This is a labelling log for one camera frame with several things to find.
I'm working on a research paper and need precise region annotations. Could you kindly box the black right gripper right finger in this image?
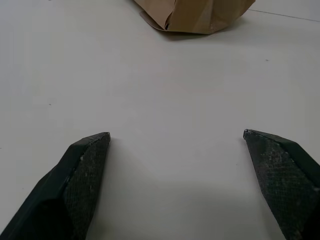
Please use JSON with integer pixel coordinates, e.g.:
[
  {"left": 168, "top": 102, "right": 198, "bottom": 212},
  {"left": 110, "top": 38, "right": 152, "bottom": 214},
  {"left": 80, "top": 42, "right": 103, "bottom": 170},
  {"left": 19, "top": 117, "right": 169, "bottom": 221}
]
[{"left": 242, "top": 128, "right": 320, "bottom": 240}]

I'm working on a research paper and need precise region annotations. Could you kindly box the brown paper bag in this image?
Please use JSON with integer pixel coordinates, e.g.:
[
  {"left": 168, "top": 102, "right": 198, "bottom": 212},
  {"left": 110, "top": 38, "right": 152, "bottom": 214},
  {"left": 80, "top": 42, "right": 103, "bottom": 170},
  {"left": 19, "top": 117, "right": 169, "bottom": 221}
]
[{"left": 132, "top": 0, "right": 256, "bottom": 35}]

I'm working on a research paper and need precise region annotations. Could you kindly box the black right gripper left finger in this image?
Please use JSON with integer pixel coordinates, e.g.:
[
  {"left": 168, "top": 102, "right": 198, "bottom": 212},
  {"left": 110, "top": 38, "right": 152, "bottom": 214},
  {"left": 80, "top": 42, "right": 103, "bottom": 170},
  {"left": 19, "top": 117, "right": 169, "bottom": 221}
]
[{"left": 0, "top": 131, "right": 112, "bottom": 240}]

